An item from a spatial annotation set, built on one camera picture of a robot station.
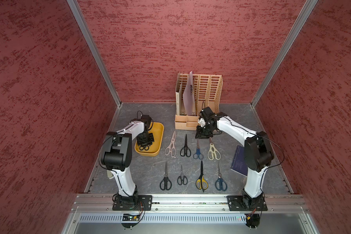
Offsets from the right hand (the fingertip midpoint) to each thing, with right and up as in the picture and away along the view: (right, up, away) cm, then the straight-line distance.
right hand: (197, 138), depth 90 cm
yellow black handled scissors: (+1, -24, -11) cm, 26 cm away
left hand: (-33, -6, +3) cm, 33 cm away
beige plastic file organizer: (0, +33, +23) cm, 40 cm away
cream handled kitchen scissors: (+11, -9, +2) cm, 14 cm away
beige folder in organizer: (-12, +29, -5) cm, 32 cm away
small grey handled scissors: (-10, -22, -8) cm, 26 cm away
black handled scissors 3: (-19, -24, -10) cm, 33 cm away
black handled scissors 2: (-7, -8, +3) cm, 12 cm away
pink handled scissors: (-17, -8, +2) cm, 19 cm away
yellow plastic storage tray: (-28, +5, +14) cm, 31 cm away
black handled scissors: (-34, -7, +4) cm, 35 cm away
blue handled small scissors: (0, -11, +2) cm, 11 cm away
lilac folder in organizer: (-6, +27, +6) cm, 28 cm away
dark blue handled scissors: (+12, -25, -9) cm, 29 cm away
